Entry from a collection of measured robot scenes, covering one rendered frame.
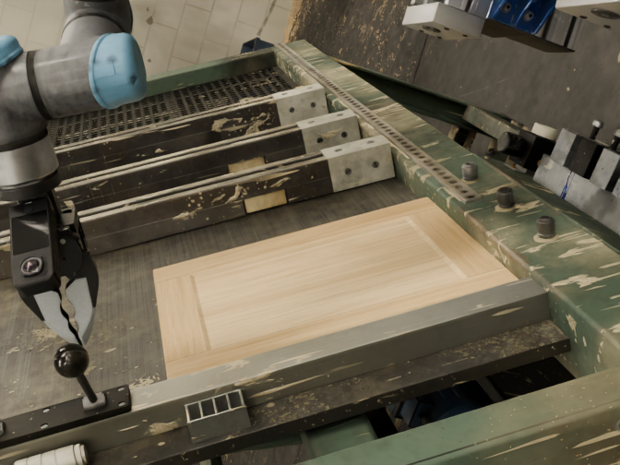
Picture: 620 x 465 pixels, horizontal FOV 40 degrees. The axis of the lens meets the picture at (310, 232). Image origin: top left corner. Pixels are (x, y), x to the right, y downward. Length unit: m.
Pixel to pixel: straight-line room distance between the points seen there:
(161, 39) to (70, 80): 5.60
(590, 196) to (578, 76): 1.56
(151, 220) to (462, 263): 0.62
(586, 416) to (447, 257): 0.45
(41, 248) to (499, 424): 0.51
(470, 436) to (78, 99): 0.52
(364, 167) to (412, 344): 0.63
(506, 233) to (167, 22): 5.44
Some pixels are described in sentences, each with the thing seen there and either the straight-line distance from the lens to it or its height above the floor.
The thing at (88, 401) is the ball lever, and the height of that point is 1.41.
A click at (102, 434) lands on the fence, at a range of 1.05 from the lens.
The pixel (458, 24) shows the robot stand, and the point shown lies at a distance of 1.45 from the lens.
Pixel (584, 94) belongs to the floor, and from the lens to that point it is 2.83.
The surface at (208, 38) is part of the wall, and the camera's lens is 6.57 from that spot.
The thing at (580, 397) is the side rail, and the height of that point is 0.97.
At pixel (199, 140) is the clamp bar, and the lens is 2.11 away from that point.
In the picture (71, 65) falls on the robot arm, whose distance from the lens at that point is 0.92.
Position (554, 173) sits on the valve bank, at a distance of 1.46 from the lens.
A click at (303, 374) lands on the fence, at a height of 1.17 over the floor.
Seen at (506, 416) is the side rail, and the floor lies 1.04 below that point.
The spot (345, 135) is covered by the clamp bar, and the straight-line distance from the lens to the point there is 1.85.
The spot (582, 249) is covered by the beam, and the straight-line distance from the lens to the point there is 1.18.
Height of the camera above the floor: 1.53
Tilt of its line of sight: 18 degrees down
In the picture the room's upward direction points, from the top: 75 degrees counter-clockwise
